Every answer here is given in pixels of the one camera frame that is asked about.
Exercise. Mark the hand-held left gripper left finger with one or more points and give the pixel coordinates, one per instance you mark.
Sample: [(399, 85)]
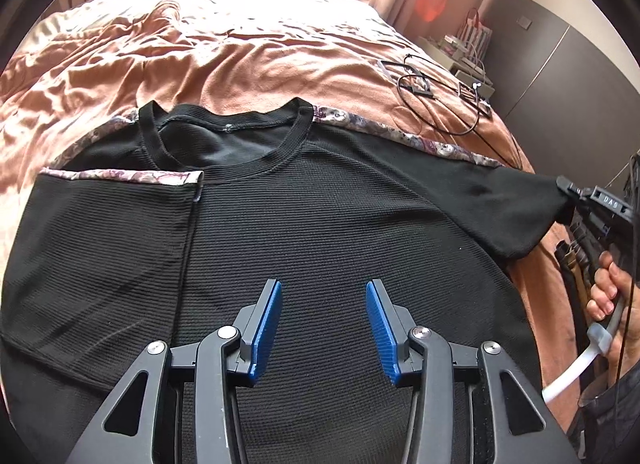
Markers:
[(265, 329)]

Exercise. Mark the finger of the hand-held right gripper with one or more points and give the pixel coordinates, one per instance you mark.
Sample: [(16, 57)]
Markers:
[(567, 189)]

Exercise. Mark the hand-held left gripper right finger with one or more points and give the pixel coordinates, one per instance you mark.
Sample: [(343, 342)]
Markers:
[(380, 334)]

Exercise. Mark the black t-shirt with floral trim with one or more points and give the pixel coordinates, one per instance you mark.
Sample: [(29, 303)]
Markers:
[(300, 224)]

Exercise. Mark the person's right hand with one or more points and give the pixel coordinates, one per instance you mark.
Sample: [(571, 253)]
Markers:
[(607, 294)]

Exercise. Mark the white nightstand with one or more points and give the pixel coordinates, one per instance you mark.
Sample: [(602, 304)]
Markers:
[(467, 68)]

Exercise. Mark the striped gift bag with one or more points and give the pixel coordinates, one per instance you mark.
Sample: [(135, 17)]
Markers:
[(475, 33)]

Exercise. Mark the white power strip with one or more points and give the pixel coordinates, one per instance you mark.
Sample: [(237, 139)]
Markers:
[(455, 40)]

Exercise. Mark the person's leg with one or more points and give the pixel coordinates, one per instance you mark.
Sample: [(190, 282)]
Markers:
[(605, 424)]

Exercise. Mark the brown blanket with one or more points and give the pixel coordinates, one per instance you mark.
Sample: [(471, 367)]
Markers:
[(225, 53)]

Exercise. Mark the wall switch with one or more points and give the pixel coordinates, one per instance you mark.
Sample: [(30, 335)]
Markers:
[(525, 22)]

